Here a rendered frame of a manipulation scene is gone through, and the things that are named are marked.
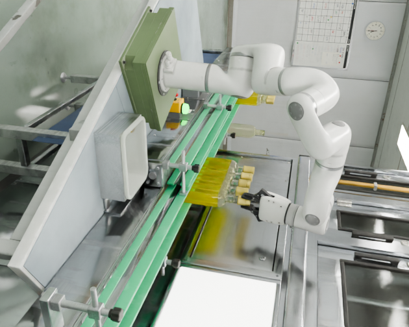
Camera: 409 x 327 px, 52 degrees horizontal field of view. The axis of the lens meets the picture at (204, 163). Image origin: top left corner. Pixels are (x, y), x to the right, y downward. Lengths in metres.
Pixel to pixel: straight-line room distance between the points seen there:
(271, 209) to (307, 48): 5.97
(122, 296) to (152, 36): 0.81
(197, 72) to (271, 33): 5.92
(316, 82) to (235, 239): 0.63
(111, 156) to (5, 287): 0.55
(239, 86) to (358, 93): 6.22
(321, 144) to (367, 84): 6.37
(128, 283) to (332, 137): 0.66
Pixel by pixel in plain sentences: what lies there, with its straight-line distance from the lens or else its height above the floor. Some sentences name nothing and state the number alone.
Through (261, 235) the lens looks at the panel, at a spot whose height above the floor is 1.23.
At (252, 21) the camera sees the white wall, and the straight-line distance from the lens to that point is 7.31.
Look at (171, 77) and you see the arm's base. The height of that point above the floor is 0.88.
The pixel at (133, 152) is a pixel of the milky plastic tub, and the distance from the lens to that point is 1.40.
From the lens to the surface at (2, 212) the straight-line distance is 1.87.
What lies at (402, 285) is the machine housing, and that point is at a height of 1.71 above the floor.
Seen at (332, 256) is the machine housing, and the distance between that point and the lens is 1.60.
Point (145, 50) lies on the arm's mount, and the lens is 1.38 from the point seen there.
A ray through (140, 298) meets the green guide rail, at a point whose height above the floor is 0.96.
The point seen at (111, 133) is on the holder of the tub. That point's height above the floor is 0.80.
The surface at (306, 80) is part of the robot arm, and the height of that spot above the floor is 1.32.
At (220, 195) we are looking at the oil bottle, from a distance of 1.50.
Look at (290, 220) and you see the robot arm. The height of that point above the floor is 1.32.
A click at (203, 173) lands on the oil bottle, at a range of 1.62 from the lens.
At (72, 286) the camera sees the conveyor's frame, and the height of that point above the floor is 0.82.
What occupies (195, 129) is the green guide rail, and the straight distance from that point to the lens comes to 1.73.
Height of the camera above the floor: 1.30
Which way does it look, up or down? 12 degrees down
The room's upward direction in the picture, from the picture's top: 97 degrees clockwise
